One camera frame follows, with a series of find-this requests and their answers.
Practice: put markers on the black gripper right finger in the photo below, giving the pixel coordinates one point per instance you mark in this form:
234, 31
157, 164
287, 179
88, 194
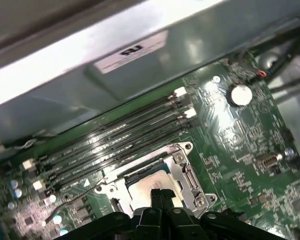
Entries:
182, 225

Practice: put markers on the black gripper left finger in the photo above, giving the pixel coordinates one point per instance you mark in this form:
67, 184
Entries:
147, 225

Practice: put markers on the silver-topped CPU plate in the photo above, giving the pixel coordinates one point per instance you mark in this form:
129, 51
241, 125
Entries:
142, 190

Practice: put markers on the metal socket cover frame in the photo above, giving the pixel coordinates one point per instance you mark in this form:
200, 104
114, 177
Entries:
177, 172

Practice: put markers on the CPU socket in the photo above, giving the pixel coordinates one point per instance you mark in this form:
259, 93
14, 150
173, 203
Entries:
183, 147

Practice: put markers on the small cylindrical capacitor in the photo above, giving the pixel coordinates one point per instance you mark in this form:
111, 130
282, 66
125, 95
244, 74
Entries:
288, 152
57, 219
18, 193
52, 198
63, 232
13, 183

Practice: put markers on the green motherboard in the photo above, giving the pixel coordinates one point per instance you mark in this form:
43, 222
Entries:
227, 150

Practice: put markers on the internal board connector socket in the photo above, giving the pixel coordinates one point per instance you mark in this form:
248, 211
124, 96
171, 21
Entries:
265, 161

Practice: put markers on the square black chip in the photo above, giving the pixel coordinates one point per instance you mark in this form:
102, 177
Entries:
297, 205

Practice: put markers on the silver coin battery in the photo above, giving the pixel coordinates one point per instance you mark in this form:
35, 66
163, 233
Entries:
240, 95

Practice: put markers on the silver PC case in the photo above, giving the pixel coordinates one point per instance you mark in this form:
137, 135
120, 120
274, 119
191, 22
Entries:
65, 87

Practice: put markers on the white printed case label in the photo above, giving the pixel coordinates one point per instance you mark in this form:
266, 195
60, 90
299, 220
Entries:
130, 53

